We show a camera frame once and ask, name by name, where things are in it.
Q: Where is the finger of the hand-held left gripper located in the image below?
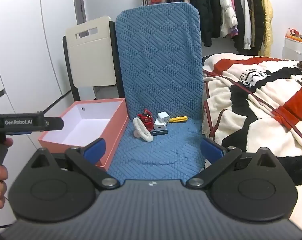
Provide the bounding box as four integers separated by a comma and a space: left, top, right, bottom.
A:
45, 117, 64, 131

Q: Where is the yellow screwdriver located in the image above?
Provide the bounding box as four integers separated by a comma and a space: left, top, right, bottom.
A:
167, 116, 189, 123

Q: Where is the white fluffy scrunchie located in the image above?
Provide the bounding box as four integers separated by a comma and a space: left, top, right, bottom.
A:
133, 117, 154, 143

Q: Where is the red plush toy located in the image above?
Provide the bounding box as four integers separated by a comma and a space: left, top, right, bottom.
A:
137, 108, 154, 132

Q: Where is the white dresser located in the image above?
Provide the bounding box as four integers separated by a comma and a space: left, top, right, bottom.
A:
282, 35, 302, 61

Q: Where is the printed blanket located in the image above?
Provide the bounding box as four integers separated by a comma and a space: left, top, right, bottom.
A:
202, 53, 302, 233

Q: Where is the blue textured cushion mat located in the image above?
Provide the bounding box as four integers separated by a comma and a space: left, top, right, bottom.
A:
107, 2, 206, 180

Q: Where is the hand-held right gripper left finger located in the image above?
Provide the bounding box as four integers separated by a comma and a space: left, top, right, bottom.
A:
29, 137, 120, 190

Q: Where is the row of hanging clothes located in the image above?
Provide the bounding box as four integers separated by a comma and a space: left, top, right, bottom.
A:
141, 0, 274, 57

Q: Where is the pink cardboard box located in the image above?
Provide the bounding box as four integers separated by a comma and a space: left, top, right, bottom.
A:
38, 98, 129, 172

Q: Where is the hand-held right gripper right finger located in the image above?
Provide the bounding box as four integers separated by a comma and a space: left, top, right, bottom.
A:
186, 137, 278, 189

